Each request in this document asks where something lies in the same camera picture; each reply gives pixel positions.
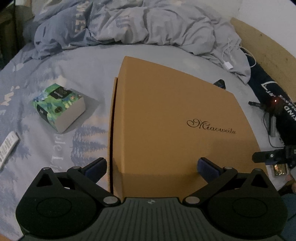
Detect blue-grey crumpled duvet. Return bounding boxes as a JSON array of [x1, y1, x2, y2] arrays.
[[31, 1, 251, 83]]

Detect brown cardboard box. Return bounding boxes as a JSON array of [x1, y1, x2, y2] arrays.
[[108, 77, 123, 200]]

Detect white remote control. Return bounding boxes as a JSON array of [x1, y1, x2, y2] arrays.
[[0, 131, 19, 169]]

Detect white charger with cable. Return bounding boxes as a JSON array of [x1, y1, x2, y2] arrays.
[[221, 38, 257, 70]]

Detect brown cardboard box lid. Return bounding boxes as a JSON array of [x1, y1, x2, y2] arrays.
[[118, 56, 265, 198]]

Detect blue printed bed sheet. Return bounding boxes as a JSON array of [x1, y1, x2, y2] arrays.
[[1, 45, 287, 240]]

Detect dark printed garment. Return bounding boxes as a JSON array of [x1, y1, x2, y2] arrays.
[[247, 56, 295, 146]]

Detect green tissue pack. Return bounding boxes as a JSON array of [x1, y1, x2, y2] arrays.
[[32, 83, 86, 133]]

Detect wooden headboard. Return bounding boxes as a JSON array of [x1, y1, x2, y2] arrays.
[[230, 18, 296, 100]]

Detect smartphone with lit screen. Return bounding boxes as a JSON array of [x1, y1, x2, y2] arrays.
[[273, 164, 287, 177]]

